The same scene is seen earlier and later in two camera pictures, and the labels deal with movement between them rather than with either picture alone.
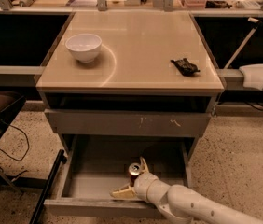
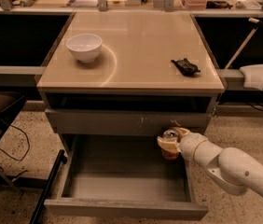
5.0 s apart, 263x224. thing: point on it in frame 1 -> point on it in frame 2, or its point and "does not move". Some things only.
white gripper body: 143,183 -> 188,147
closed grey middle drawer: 129,121 does not move
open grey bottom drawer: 98,165 does not move
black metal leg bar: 61,160 does not move
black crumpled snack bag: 186,67 does not move
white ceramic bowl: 85,47 does not move
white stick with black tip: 244,42 does not move
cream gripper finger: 144,166 -> 184,131
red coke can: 133,171 -> 172,134
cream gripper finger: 127,192 -> 168,144
